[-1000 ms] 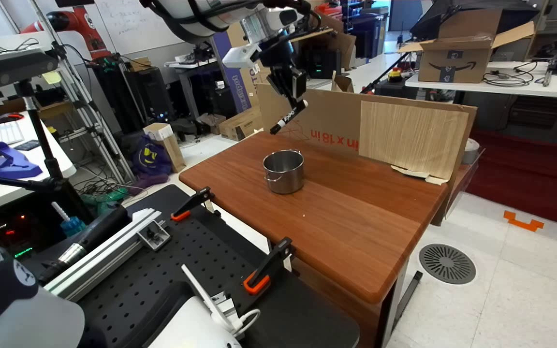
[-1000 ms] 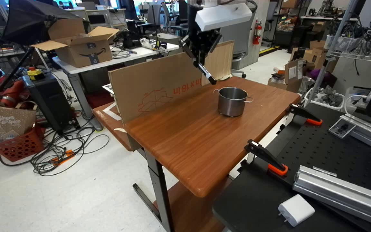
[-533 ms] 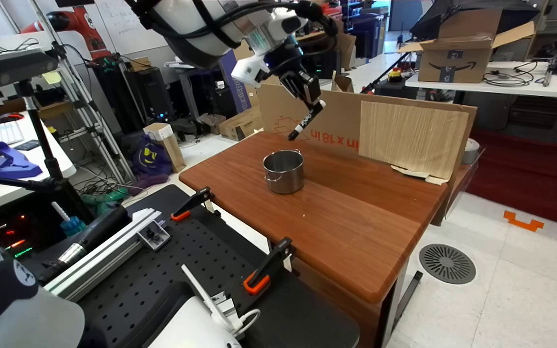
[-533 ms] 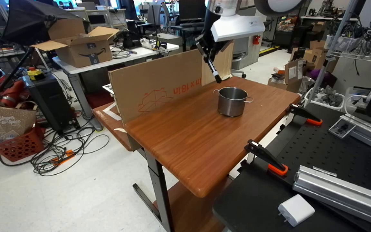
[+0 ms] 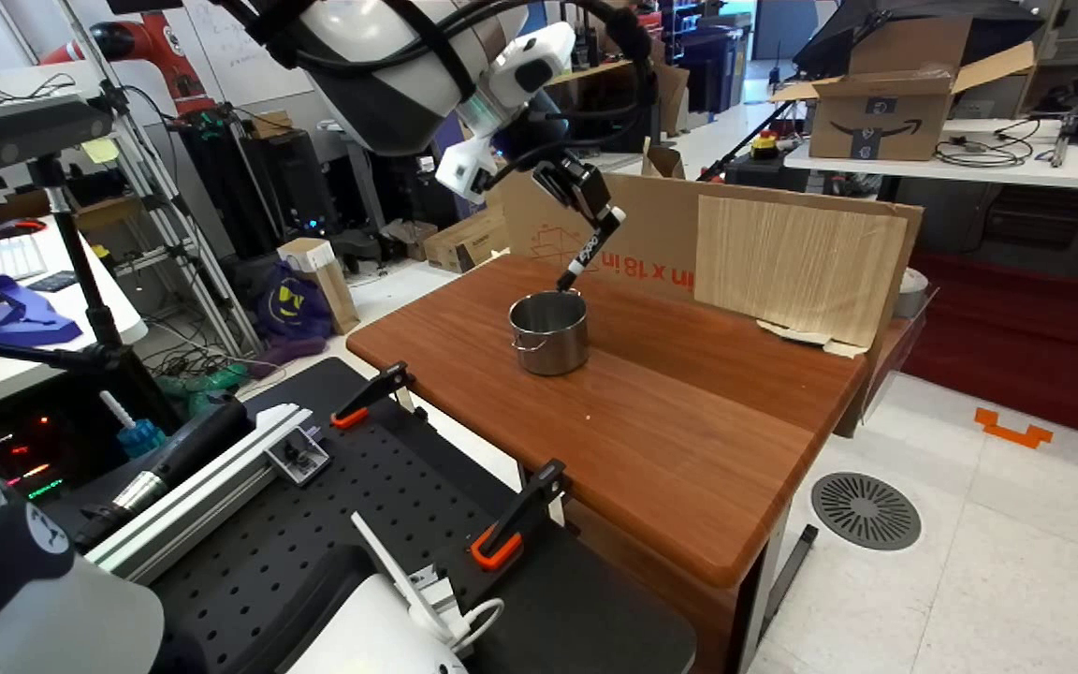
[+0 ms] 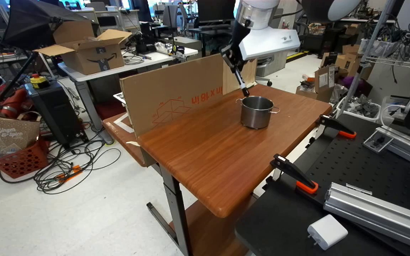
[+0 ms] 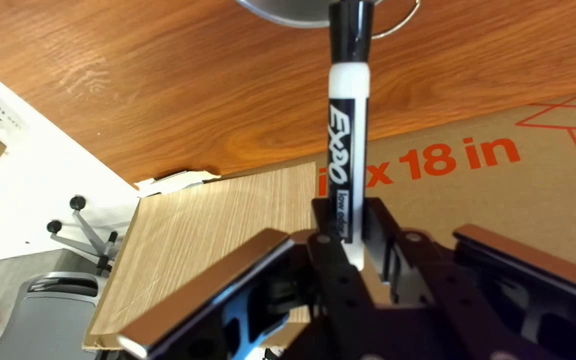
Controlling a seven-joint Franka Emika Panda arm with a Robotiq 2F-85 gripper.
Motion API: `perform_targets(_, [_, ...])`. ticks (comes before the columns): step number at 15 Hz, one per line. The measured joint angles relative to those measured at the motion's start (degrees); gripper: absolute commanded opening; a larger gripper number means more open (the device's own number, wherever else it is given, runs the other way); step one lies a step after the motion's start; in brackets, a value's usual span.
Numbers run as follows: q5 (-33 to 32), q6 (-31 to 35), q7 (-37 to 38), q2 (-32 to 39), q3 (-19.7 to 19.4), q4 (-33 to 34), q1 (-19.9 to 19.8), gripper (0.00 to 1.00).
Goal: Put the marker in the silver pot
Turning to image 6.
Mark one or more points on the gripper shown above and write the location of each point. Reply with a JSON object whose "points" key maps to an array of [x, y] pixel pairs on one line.
{"points": [[240, 35]]}

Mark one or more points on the white marker with black cap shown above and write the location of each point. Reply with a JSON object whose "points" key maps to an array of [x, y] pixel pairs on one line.
{"points": [[242, 84]]}

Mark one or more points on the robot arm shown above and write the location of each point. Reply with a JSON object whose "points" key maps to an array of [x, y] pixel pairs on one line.
{"points": [[269, 42]]}

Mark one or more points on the silver pot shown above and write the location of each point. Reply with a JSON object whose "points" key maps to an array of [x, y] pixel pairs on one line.
{"points": [[256, 115]]}

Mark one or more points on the black monitor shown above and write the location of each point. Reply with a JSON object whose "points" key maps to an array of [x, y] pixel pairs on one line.
{"points": [[215, 10]]}

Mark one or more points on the printed brown cardboard board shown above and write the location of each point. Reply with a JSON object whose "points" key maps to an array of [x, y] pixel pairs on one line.
{"points": [[169, 94]]}

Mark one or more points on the white desk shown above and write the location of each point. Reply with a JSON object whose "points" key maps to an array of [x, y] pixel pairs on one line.
{"points": [[144, 60]]}

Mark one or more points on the stack of cardboard boxes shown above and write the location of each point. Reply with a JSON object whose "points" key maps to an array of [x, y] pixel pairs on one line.
{"points": [[327, 73]]}

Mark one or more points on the black clamp with orange tips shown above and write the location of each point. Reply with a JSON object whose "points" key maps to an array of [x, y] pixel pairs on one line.
{"points": [[292, 172], [335, 125]]}

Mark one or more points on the checkered calibration sheet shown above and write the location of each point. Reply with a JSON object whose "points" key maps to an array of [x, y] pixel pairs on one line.
{"points": [[119, 98]]}

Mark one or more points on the white bin with grey parts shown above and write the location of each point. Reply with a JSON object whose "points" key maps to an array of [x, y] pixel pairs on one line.
{"points": [[359, 108]]}

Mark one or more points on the studio lamp on silver stand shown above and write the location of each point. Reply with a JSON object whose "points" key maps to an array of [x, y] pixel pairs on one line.
{"points": [[368, 49]]}

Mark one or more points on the low wooden table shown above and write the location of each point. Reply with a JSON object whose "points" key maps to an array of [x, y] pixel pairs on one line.
{"points": [[123, 140]]}

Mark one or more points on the open brown cardboard box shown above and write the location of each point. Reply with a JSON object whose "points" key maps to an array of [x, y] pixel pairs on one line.
{"points": [[91, 53]]}

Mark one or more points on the black computer tower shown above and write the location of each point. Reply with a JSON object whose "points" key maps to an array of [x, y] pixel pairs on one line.
{"points": [[53, 112]]}

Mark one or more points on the white power adapter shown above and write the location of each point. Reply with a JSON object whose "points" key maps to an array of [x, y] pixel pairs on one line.
{"points": [[327, 232]]}

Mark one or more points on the yellow emergency stop button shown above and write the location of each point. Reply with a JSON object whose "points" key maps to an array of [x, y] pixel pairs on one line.
{"points": [[39, 81]]}

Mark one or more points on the black softbox on stand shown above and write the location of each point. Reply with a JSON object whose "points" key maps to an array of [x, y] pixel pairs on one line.
{"points": [[34, 21]]}

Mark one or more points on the red robot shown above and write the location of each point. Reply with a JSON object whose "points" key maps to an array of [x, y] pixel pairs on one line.
{"points": [[11, 103]]}

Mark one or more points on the red plastic basket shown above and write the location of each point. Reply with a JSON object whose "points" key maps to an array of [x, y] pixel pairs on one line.
{"points": [[20, 160]]}

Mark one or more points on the brown paper gift bag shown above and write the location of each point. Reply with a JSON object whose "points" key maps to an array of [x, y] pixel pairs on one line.
{"points": [[5, 137]]}

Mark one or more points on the long aluminium rail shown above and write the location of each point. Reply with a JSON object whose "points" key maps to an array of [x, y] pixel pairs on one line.
{"points": [[376, 211]]}

